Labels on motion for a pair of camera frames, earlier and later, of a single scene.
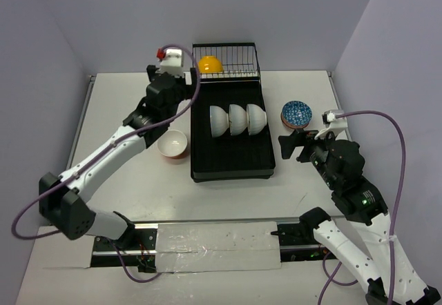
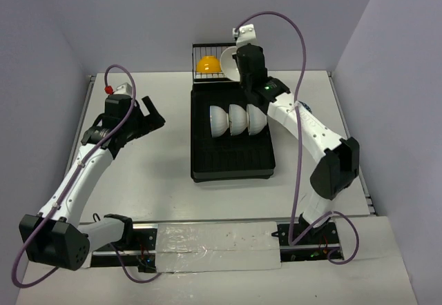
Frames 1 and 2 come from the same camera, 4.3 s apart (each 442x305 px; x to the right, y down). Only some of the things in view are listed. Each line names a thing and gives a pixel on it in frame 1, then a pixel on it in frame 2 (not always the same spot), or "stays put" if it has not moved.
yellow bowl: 210,64 stays put
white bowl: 237,119 stays put
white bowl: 257,119 stays put
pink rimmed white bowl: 173,143 to 228,65
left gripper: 188,86 to 148,121
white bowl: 219,121 stays put
